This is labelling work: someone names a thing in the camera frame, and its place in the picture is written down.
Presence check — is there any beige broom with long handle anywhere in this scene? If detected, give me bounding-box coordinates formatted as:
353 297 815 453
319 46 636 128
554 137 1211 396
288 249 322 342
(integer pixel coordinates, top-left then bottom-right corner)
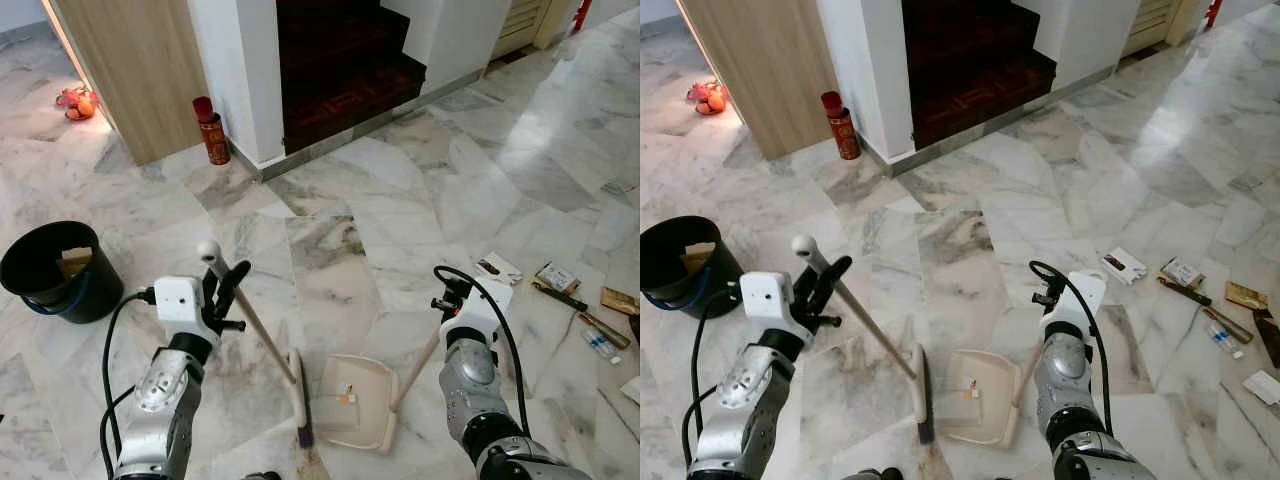
196 240 317 449
791 234 937 445

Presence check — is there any beige plastic dustpan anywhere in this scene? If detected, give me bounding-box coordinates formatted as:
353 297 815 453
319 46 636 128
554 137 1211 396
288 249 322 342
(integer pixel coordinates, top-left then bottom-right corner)
312 330 443 454
938 338 1043 449

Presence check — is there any white printed card box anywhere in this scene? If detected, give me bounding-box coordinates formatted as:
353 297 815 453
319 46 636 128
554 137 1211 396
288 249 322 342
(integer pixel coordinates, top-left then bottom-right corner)
475 253 524 288
1101 246 1149 286

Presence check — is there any brown and white packet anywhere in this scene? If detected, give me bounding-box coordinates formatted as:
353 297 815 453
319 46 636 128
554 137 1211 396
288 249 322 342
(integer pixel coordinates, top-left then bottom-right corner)
1159 256 1207 292
534 261 582 297

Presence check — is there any black plastic bucket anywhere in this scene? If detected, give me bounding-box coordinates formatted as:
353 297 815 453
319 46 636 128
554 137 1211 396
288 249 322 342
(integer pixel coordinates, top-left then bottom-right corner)
0 220 126 325
640 215 747 320

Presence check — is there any long brown stick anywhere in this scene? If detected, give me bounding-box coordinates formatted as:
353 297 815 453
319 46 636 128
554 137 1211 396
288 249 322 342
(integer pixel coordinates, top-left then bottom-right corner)
1157 276 1254 345
529 281 634 352

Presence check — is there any red cylindrical can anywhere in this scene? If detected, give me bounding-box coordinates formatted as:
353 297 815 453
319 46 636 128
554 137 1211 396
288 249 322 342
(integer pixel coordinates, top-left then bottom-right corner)
192 96 232 167
820 90 862 162

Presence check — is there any small clear plastic bottle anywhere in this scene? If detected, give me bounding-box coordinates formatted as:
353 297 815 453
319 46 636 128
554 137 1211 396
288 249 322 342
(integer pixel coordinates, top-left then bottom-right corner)
581 327 622 362
1204 319 1245 360

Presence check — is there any gold foil wrapper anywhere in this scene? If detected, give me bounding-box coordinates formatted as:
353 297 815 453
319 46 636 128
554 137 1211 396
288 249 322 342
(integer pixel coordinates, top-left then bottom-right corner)
1224 280 1272 312
599 286 641 317

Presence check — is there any bag of orange fruit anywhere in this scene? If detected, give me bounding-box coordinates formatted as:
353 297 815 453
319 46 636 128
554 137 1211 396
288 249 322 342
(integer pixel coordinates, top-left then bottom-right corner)
55 86 100 122
685 79 729 117

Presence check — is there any light wooden door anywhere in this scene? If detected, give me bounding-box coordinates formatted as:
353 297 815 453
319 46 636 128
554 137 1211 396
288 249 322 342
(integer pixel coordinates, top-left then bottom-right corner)
675 0 842 162
44 0 212 167

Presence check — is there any dark wooden staircase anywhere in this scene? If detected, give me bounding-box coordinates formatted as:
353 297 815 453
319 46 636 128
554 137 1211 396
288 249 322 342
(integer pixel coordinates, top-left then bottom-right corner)
276 0 429 157
901 0 1059 152

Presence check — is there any beige louvred door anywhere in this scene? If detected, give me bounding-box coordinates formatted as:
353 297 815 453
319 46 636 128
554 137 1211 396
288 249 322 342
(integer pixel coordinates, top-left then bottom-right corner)
1120 0 1213 57
490 0 583 60

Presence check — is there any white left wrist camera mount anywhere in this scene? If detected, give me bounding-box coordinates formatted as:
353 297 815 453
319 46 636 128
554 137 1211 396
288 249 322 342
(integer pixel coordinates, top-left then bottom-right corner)
153 276 217 333
740 271 803 329

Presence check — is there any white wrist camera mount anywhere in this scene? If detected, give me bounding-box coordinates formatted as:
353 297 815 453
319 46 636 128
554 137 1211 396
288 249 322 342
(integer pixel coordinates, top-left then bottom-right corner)
153 276 217 333
1050 271 1107 333
740 271 803 329
455 279 515 338

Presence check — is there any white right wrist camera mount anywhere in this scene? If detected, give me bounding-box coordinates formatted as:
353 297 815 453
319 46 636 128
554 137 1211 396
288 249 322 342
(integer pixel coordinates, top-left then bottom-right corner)
1050 271 1107 333
455 279 515 338

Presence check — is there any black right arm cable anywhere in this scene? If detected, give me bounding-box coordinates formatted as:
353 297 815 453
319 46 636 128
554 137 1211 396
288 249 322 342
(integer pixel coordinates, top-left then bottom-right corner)
1029 260 1115 437
432 264 533 438

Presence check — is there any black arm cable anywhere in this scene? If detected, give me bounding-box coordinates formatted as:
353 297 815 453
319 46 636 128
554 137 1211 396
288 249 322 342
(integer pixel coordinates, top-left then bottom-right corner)
432 264 533 438
1029 260 1115 437
98 287 161 477
681 284 745 471

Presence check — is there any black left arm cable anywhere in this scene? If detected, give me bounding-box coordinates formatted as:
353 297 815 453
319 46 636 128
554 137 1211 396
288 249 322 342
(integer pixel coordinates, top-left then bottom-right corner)
98 287 161 477
681 284 745 471

